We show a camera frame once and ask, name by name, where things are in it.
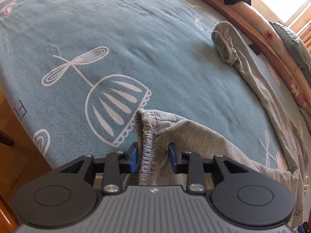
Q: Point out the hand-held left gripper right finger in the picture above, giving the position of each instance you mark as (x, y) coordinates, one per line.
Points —
(173, 157)

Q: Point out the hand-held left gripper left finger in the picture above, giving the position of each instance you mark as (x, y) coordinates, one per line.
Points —
(133, 157)

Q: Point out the teal printed bed sheet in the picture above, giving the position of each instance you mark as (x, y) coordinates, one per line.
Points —
(121, 41)

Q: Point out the black phone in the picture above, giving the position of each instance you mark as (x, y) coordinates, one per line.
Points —
(255, 48)

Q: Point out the mauve floral quilt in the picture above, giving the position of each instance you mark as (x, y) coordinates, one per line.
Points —
(286, 77)

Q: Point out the cream floral quilt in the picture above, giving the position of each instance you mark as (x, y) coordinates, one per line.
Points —
(264, 26)

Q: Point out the thick teal pillow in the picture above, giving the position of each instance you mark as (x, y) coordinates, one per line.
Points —
(291, 38)

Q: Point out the striped orange curtain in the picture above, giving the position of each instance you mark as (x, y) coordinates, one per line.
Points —
(306, 35)

